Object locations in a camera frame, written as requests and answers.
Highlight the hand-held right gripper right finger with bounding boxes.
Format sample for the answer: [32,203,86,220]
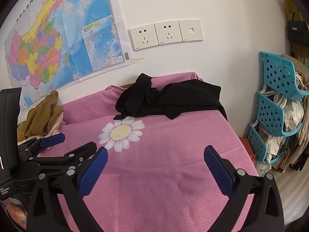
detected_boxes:
[203,145,285,232]

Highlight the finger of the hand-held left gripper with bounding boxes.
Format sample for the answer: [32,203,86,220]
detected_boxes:
[17,133,65,159]
[29,141,97,172]

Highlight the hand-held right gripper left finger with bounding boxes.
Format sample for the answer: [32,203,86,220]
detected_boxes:
[26,147,109,232]

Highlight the black garment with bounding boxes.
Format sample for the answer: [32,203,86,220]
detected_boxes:
[114,73,228,121]

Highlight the beige clothes bundle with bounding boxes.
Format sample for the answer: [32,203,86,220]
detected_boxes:
[281,53,309,92]

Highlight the person's left hand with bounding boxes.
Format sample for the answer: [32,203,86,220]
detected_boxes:
[0,197,28,230]

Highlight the brown garment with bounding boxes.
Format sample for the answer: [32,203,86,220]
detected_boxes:
[17,90,64,142]

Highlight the orange bag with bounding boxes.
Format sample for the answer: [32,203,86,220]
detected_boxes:
[239,137,257,165]

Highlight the blue plastic stacking basket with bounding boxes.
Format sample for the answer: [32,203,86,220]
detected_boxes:
[259,51,309,100]
[256,91,303,138]
[247,123,278,166]

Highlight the pink daisy print blanket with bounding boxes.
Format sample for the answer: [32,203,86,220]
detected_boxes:
[36,72,260,232]

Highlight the blue plastic basket rack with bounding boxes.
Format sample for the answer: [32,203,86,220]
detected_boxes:
[256,126,309,173]

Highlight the white plastic bags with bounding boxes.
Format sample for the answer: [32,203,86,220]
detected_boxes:
[266,90,305,132]

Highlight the black handbag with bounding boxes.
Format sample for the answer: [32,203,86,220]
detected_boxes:
[287,20,309,44]

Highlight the yellow hanging garment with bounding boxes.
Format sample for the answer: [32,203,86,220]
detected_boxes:
[284,0,309,58]

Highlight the colourful wall map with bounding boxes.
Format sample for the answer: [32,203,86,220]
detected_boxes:
[5,0,132,113]

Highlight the white wall socket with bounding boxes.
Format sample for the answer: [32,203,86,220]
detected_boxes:
[129,24,158,51]
[154,20,183,46]

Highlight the white wall data port plate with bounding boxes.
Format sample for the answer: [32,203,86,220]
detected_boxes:
[179,19,204,43]

